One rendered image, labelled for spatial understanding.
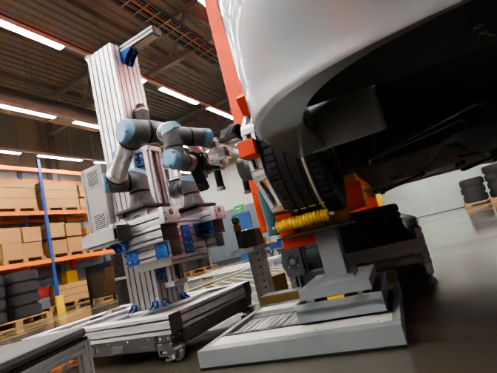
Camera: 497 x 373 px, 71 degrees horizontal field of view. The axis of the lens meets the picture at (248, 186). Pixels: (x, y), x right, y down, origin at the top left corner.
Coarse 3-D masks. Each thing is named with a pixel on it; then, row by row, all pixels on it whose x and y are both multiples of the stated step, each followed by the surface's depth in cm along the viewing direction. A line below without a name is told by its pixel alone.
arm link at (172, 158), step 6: (168, 150) 135; (174, 150) 135; (180, 150) 138; (162, 156) 136; (168, 156) 135; (174, 156) 134; (180, 156) 136; (186, 156) 140; (162, 162) 136; (168, 162) 134; (174, 162) 134; (180, 162) 136; (186, 162) 140; (174, 168) 137; (180, 168) 139; (186, 168) 142
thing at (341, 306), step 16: (384, 272) 179; (384, 288) 153; (304, 304) 148; (320, 304) 145; (336, 304) 143; (352, 304) 141; (368, 304) 138; (384, 304) 136; (304, 320) 148; (320, 320) 149
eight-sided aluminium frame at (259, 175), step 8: (248, 120) 166; (240, 128) 159; (248, 128) 155; (248, 136) 157; (256, 136) 155; (256, 168) 156; (264, 168) 152; (256, 176) 153; (264, 176) 152; (264, 184) 160; (272, 184) 157; (264, 192) 158; (272, 192) 157; (272, 200) 164; (280, 200) 162; (272, 208) 163; (280, 208) 163
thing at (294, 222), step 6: (318, 210) 155; (324, 210) 153; (294, 216) 160; (300, 216) 157; (306, 216) 156; (312, 216) 155; (318, 216) 153; (324, 216) 153; (330, 216) 156; (276, 222) 161; (282, 222) 160; (288, 222) 159; (294, 222) 157; (300, 222) 156; (306, 222) 156; (312, 222) 155; (318, 222) 155; (276, 228) 161; (282, 228) 160; (288, 228) 159; (294, 228) 160
